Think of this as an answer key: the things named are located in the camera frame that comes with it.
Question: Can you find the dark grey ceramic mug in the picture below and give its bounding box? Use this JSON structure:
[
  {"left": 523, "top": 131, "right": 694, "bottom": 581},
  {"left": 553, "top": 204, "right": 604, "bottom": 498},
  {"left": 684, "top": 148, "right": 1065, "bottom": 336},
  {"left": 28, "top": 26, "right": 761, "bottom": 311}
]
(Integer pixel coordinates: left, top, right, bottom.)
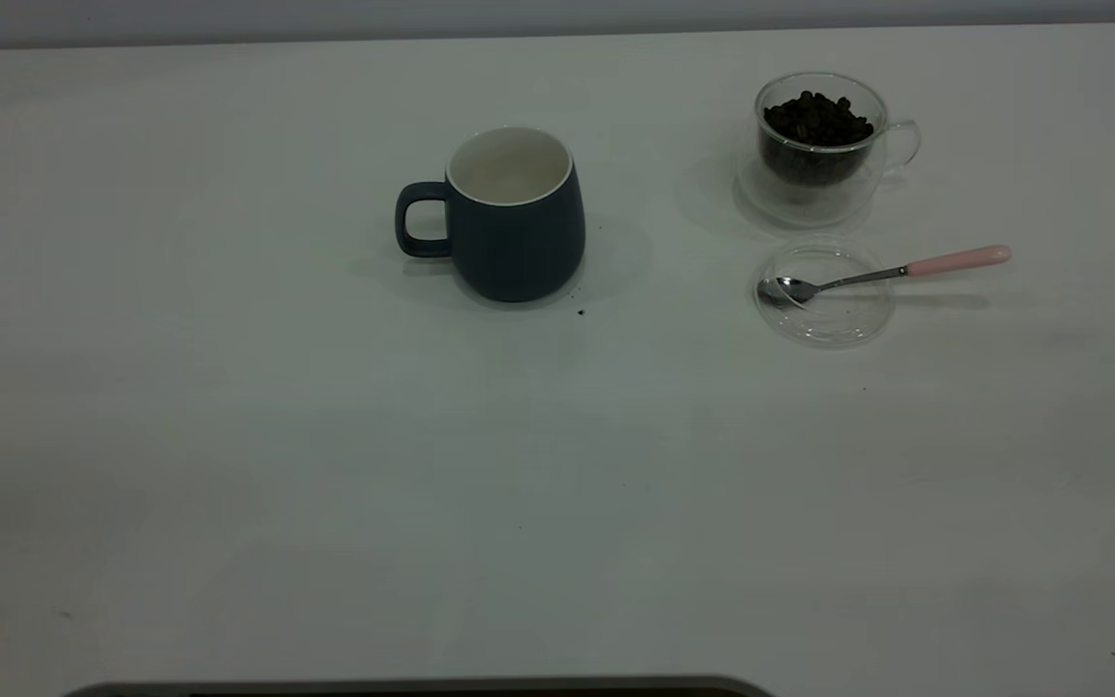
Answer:
[{"left": 395, "top": 126, "right": 588, "bottom": 303}]

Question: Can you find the clear glass handled cup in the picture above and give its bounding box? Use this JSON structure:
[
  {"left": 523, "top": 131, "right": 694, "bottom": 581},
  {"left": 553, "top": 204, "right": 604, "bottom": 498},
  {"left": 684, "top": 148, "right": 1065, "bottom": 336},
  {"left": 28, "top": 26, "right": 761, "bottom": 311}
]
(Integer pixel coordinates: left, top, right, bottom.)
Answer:
[{"left": 736, "top": 71, "right": 922, "bottom": 230}]

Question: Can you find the coffee beans heap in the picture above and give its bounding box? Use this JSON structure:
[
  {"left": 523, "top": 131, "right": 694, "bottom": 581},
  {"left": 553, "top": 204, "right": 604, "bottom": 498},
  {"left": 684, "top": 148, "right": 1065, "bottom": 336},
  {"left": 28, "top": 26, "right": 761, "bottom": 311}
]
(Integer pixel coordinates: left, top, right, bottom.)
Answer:
[{"left": 762, "top": 91, "right": 876, "bottom": 187}]

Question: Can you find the metal spoon pink handle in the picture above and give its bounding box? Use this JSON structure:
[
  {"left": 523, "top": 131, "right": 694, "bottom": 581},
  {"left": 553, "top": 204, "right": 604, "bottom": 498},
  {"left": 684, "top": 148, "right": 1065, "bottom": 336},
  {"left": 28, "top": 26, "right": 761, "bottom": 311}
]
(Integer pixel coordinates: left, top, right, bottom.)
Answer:
[{"left": 757, "top": 245, "right": 1012, "bottom": 309}]

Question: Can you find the clear glass round lid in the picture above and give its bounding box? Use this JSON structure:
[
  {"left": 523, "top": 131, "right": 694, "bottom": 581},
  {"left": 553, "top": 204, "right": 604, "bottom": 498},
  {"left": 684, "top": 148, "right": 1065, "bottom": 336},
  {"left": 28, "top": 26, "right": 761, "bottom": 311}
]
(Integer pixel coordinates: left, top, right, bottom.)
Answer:
[{"left": 753, "top": 240, "right": 897, "bottom": 349}]

